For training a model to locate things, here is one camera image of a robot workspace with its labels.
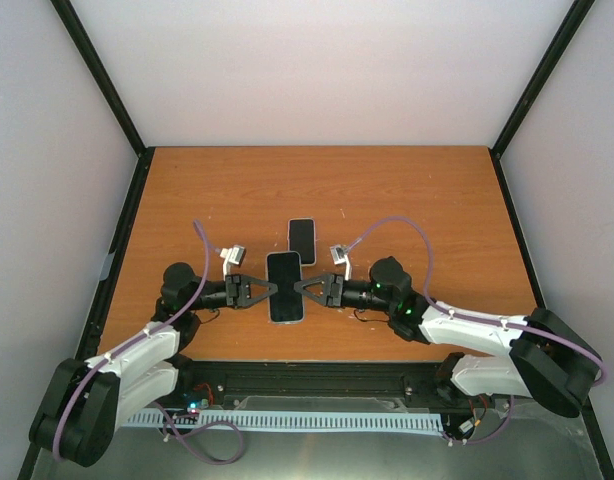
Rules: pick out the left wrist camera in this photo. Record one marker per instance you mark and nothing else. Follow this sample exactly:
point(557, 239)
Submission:
point(232, 257)

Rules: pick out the white phone case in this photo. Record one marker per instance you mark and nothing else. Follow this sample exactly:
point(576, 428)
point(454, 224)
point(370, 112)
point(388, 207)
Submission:
point(312, 260)

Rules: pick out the teal phone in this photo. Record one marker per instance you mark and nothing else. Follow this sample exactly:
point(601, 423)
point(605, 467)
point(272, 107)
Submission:
point(285, 286)

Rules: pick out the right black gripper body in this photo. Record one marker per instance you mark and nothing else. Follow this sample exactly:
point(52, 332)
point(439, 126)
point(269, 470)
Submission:
point(337, 299)

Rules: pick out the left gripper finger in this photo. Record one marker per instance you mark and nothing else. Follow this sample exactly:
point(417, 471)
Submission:
point(246, 300)
point(257, 286)

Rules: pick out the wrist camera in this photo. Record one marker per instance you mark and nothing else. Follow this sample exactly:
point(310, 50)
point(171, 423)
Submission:
point(232, 257)
point(340, 256)

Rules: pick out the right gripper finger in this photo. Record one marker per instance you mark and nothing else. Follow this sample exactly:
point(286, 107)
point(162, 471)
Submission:
point(316, 295)
point(322, 281)

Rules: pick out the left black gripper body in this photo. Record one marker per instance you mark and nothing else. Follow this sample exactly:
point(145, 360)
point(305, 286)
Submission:
point(232, 286)

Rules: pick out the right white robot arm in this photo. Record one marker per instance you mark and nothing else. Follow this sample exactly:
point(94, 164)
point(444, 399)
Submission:
point(537, 356)

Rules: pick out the clear magsafe phone case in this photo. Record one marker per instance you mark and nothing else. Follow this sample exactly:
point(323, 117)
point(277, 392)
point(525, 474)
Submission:
point(287, 321)

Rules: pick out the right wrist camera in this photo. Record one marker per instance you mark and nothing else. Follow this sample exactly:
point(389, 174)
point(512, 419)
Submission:
point(340, 256)

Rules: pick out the light blue cable duct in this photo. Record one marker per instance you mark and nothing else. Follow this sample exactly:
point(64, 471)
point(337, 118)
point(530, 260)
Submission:
point(312, 422)

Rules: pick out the black aluminium frame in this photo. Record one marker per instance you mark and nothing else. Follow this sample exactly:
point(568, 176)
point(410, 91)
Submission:
point(312, 375)

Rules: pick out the green led circuit board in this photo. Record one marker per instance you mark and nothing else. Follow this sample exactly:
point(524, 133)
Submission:
point(198, 400)

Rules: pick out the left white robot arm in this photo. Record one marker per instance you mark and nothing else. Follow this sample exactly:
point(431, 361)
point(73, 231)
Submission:
point(87, 401)

